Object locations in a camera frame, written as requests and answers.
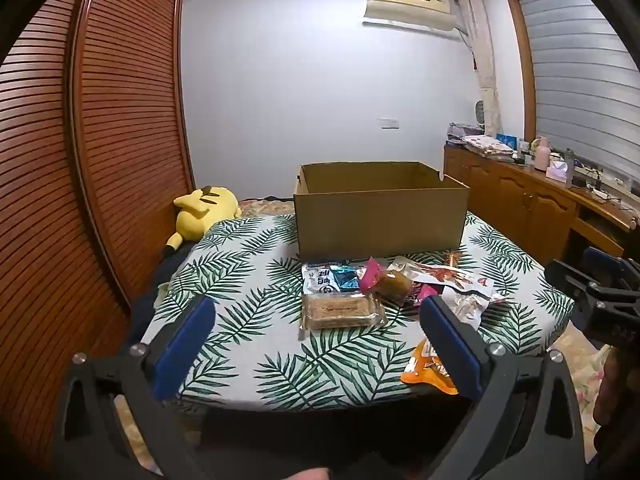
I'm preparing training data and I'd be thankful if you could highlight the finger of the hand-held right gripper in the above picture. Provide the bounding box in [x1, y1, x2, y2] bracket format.
[581, 246, 640, 288]
[544, 259, 640, 347]

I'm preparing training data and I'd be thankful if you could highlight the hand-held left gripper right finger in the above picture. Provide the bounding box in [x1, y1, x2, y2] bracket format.
[419, 294, 587, 480]

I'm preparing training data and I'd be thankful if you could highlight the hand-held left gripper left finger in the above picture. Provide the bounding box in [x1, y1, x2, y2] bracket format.
[52, 294, 217, 480]

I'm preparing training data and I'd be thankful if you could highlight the pink brown bun packet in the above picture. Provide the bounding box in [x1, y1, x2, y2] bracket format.
[359, 257, 442, 312]

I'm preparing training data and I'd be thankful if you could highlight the white blue snack packet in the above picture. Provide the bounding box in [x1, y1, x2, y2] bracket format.
[301, 261, 362, 297]

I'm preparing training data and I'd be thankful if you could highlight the brown cardboard box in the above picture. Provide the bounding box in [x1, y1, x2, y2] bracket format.
[293, 161, 470, 261]

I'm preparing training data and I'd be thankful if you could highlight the person's right forearm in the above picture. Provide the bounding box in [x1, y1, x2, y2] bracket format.
[594, 345, 640, 467]

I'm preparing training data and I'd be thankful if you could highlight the orange snack packet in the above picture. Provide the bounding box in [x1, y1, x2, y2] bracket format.
[401, 337, 459, 396]

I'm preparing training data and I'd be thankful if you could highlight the red white jerky packet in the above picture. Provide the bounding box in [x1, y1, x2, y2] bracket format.
[389, 254, 507, 306]

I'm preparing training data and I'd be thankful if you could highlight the dark blue cloth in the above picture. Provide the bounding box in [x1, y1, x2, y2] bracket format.
[129, 241, 203, 333]

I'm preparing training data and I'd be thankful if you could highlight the white power strip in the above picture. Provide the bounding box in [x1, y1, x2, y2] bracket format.
[575, 157, 626, 186]

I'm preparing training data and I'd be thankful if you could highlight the green leaf print tablecloth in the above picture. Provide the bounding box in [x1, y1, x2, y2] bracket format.
[142, 212, 576, 407]

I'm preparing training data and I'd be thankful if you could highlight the pink tissue box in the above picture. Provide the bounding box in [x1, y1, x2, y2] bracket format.
[545, 160, 571, 184]

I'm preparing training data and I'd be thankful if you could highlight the clear wrapped sandwich cake packet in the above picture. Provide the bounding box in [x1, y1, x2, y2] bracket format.
[299, 291, 389, 331]

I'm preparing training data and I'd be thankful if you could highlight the wooden sideboard cabinet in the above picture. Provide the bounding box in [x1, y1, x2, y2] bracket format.
[443, 144, 640, 267]

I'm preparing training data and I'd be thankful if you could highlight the pink thermos flask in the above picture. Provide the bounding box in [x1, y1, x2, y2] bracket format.
[532, 135, 551, 174]

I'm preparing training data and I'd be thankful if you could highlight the yellow plush toy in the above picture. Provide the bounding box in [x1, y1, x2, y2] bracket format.
[165, 186, 243, 257]

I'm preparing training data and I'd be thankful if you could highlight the folded floral cloth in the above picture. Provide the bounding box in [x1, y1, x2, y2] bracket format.
[462, 134, 516, 162]

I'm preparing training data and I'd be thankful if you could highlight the window with grey blind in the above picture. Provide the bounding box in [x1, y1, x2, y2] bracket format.
[502, 0, 640, 183]

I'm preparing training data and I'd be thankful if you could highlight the folded purple cloth stack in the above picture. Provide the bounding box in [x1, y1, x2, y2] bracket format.
[447, 122, 486, 149]

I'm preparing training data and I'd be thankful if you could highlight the wooden louvred wardrobe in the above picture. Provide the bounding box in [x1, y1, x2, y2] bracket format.
[0, 0, 197, 480]

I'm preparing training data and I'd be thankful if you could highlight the white patterned curtain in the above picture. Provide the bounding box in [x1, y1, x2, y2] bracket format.
[456, 0, 504, 137]

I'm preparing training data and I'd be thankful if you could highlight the white wall air conditioner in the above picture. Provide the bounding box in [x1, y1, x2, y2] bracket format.
[364, 0, 459, 32]

